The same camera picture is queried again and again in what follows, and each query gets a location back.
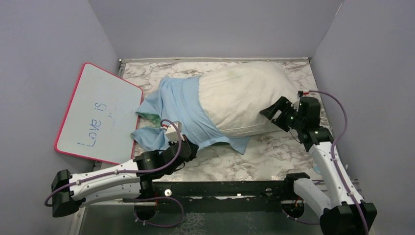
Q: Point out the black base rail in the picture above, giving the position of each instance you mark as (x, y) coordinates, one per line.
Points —
(227, 196)

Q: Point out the green patterned pillowcase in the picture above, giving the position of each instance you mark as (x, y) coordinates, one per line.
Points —
(149, 116)

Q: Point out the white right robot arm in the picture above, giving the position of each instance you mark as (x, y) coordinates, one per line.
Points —
(342, 210)

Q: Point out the aluminium table edge frame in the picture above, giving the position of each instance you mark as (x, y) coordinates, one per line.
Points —
(211, 59)

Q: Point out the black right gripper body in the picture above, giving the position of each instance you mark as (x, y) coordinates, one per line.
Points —
(300, 123)

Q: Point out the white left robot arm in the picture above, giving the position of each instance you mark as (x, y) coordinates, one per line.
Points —
(130, 180)

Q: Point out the light blue pillowcase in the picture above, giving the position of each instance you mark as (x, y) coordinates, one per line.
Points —
(177, 99)

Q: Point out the small blue white packet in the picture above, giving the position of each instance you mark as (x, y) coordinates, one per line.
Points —
(316, 168)

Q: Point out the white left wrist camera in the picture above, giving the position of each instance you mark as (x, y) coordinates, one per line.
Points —
(173, 132)

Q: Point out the pink framed whiteboard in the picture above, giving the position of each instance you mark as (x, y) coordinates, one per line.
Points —
(100, 117)

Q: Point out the white pillow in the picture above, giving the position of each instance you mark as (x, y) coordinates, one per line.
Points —
(233, 97)

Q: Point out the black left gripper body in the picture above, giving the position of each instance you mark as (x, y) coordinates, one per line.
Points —
(192, 156)

